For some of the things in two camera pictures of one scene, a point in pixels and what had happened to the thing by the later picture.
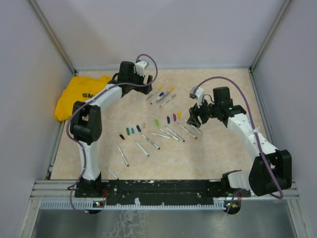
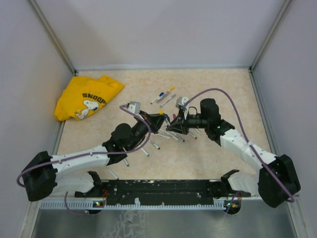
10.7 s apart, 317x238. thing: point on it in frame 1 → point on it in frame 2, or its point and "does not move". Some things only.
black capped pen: x=115 y=176 does not move
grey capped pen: x=173 y=96 does not move
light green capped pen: x=168 y=138 does not move
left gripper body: x=137 y=79 → x=139 y=129
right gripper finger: x=193 y=119 → x=176 y=126
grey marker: x=151 y=142 does not move
